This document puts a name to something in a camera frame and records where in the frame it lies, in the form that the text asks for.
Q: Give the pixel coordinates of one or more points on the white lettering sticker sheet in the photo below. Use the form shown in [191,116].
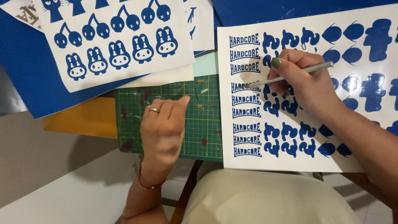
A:
[248,158]

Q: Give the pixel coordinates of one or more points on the plain cream paper sheet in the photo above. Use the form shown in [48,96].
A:
[174,76]

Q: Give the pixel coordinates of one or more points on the orange paper sheet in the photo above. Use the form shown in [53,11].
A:
[80,119]

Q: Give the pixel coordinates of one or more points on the grey glossy sheet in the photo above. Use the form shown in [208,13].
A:
[11,93]

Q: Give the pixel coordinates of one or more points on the green cutting mat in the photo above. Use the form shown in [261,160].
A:
[199,130]

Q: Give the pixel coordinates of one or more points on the person's right hand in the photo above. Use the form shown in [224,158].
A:
[311,90]

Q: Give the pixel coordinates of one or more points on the white sheet with gold print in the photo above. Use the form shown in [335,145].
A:
[23,12]

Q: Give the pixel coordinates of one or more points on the large blue vinyl sheet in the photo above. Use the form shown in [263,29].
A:
[28,71]

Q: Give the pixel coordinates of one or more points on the scratched blue vinyl sheet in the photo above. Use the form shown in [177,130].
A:
[279,11]

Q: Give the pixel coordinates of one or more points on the person's left hand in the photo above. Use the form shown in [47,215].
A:
[161,137]

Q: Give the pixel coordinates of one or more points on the light teal sheet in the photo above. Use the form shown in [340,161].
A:
[205,63]

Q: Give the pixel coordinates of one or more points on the white sheet with blue arrows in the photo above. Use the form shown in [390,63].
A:
[203,28]

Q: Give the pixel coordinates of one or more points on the white bunny cherry sticker sheet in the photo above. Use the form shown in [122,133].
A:
[124,70]

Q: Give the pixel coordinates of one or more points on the person's beige trousers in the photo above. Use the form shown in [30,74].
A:
[264,199]

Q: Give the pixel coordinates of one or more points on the silver weeding tool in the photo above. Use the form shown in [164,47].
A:
[317,67]

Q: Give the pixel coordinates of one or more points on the brown wooden table leg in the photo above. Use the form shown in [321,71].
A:
[185,196]

